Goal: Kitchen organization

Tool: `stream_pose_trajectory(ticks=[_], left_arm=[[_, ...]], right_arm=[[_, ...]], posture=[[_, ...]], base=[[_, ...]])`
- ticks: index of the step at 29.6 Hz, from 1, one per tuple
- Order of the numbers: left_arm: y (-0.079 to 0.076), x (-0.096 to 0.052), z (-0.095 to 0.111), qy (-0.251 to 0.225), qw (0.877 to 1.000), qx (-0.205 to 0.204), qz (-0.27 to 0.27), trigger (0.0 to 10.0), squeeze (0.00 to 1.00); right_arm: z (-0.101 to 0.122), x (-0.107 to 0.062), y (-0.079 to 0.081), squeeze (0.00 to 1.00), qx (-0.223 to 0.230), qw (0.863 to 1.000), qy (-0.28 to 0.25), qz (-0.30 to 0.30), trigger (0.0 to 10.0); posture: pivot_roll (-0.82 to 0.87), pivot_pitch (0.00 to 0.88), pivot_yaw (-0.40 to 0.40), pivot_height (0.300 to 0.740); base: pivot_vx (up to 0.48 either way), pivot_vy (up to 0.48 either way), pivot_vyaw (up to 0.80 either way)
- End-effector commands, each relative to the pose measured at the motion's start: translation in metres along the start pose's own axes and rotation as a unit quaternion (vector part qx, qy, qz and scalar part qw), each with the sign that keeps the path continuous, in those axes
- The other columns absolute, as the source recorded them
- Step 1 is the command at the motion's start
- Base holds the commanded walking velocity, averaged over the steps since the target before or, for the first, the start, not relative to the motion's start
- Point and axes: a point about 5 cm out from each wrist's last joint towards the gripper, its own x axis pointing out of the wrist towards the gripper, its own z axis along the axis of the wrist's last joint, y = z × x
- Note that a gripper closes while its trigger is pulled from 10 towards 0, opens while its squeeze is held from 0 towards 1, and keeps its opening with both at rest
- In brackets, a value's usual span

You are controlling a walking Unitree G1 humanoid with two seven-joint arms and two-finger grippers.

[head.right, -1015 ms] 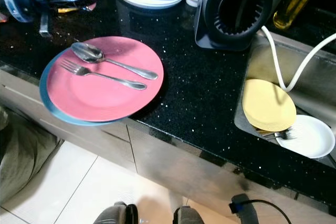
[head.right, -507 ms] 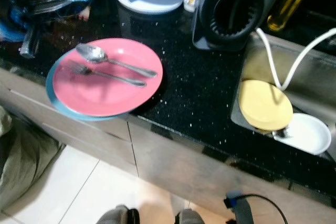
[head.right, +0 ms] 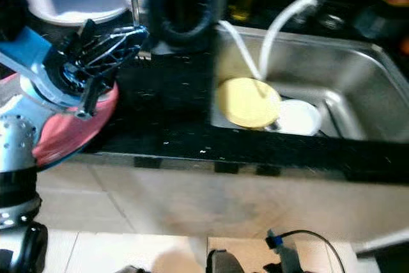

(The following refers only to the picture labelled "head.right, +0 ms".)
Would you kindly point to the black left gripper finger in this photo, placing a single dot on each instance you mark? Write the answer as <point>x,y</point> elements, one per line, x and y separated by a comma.
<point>89,100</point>
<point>112,49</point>

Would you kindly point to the pale yellow plate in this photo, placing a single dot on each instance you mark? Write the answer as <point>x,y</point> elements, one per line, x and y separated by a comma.
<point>249,103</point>

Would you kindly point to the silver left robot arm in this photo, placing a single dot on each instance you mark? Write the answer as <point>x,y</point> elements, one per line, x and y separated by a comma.
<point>19,151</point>

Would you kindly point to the pink plate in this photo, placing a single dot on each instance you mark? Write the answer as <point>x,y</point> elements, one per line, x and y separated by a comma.
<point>77,132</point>

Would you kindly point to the dark left robot foot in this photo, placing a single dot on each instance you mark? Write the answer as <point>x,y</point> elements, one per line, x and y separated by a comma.
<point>134,270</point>

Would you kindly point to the dark robot foot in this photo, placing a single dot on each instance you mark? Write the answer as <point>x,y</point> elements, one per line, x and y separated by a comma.
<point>223,263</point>
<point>134,270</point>

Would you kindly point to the white bowl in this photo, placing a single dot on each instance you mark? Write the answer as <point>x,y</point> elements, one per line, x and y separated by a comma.
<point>300,118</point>

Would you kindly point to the dark right robot foot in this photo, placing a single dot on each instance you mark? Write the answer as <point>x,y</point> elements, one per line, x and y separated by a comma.
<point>223,263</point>

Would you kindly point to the stainless steel sink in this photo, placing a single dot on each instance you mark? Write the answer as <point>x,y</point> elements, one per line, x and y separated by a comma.
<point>358,75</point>

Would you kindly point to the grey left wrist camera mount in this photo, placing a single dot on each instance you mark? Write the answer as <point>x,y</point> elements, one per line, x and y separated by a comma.
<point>32,71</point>

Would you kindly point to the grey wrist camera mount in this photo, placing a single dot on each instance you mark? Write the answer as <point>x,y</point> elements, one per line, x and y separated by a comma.
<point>32,71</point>
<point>287,257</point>

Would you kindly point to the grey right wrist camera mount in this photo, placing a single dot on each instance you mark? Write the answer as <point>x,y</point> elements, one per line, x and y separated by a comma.
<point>287,257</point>

